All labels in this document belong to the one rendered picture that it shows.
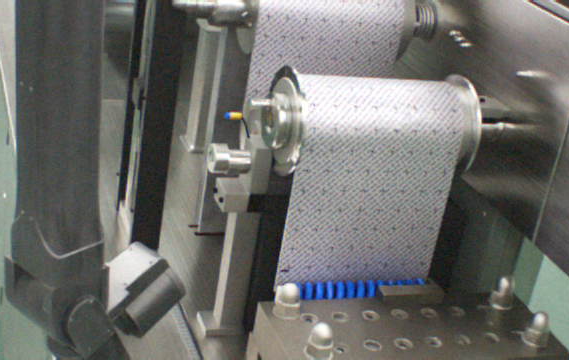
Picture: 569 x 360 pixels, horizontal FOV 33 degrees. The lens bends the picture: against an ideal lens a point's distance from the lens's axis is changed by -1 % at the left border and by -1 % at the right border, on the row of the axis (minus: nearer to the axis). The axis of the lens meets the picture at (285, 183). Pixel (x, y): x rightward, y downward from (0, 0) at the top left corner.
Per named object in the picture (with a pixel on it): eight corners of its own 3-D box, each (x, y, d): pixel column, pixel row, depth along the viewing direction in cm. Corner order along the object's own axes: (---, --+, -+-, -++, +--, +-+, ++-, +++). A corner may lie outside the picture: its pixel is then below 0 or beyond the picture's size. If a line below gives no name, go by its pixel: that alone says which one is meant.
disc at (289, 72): (259, 148, 137) (274, 50, 131) (262, 148, 137) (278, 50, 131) (291, 194, 124) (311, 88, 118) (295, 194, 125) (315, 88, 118)
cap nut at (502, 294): (482, 296, 138) (490, 269, 136) (504, 295, 139) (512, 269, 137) (495, 310, 135) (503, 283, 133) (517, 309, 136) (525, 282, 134)
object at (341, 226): (273, 290, 132) (295, 169, 125) (423, 284, 140) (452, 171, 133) (274, 292, 132) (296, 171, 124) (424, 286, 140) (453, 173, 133)
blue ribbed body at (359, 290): (284, 299, 133) (288, 278, 131) (420, 293, 140) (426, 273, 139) (292, 313, 130) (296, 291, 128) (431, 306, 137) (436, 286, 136)
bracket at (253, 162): (193, 318, 145) (219, 132, 132) (234, 316, 147) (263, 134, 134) (201, 337, 140) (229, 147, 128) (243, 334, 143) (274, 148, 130)
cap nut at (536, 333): (516, 333, 130) (525, 305, 128) (538, 332, 131) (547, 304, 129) (530, 348, 127) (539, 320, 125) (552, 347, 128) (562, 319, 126)
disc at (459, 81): (417, 152, 146) (439, 60, 140) (420, 152, 146) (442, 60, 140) (463, 195, 133) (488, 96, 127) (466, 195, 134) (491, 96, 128)
